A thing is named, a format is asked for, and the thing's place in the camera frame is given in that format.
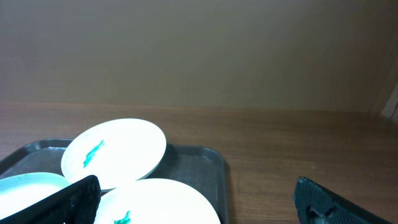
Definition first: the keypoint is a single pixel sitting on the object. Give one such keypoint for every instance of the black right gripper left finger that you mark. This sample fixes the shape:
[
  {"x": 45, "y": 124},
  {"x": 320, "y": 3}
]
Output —
[{"x": 75, "y": 204}]

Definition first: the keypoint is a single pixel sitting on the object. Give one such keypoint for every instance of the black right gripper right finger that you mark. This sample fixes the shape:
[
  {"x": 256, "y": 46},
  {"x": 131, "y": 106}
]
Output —
[{"x": 316, "y": 204}]

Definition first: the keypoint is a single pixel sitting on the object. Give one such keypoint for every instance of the white plate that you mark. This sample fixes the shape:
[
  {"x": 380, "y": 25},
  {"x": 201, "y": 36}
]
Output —
[
  {"x": 155, "y": 201},
  {"x": 116, "y": 152}
]

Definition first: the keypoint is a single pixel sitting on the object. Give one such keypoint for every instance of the dark grey serving tray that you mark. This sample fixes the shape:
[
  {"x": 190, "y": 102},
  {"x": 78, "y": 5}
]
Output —
[{"x": 197, "y": 166}]

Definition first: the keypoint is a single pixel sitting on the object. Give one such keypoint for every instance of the pale blue plate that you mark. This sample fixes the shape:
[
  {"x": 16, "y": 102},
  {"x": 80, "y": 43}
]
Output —
[{"x": 21, "y": 191}]

